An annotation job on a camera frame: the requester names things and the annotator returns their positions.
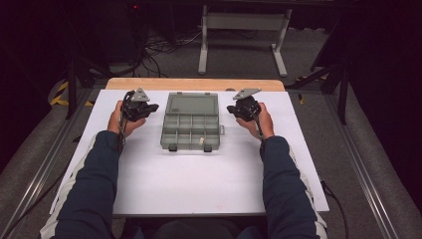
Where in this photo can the black tripod stand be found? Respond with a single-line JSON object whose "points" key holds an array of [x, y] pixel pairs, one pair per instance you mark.
{"points": [[341, 93]]}

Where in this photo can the dark equipment with red light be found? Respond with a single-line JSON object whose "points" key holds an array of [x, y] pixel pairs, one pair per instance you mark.
{"points": [[136, 26]]}

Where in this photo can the person's lap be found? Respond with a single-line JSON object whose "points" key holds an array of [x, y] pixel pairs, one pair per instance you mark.
{"points": [[195, 229]]}

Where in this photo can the yellow black floor tape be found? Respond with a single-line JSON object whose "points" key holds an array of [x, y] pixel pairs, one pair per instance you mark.
{"points": [[63, 96]]}

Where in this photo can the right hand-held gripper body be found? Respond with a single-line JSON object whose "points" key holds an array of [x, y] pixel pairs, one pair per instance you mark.
{"points": [[249, 108]]}

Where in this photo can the aluminium floor rail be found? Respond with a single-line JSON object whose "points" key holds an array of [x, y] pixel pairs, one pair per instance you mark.
{"points": [[43, 166], [361, 166]]}

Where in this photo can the grey transparent compartment box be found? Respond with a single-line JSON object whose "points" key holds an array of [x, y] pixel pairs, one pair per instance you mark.
{"points": [[190, 129]]}

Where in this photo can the white table cover sheet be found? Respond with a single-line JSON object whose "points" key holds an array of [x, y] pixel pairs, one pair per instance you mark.
{"points": [[185, 179]]}

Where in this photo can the person's right hand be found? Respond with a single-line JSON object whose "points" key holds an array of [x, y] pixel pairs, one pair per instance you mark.
{"points": [[265, 127]]}

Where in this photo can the grey metal stand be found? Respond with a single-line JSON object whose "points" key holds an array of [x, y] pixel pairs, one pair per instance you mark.
{"points": [[244, 21]]}

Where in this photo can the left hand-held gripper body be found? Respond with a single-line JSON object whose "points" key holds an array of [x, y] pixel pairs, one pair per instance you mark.
{"points": [[134, 108]]}

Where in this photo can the small silver metal piece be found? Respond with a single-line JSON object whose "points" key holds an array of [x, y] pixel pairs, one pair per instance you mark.
{"points": [[201, 141]]}

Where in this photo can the person's left hand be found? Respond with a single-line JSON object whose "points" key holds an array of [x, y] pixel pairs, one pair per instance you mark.
{"points": [[114, 124]]}

